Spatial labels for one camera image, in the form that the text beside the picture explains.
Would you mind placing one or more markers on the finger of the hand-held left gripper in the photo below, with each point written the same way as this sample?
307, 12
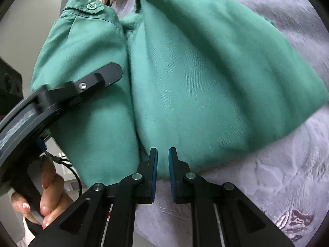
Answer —
108, 76

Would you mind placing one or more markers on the grey fuzzy blanket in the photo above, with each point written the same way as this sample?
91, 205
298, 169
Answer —
270, 172

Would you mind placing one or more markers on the person's left hand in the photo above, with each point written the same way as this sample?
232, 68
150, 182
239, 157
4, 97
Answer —
55, 193

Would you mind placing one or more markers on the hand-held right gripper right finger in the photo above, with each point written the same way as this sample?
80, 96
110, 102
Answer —
172, 175

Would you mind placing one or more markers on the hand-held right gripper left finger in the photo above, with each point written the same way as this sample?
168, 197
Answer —
154, 169

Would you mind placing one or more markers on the green jacket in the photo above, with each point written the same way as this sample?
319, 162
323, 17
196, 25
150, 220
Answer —
205, 82

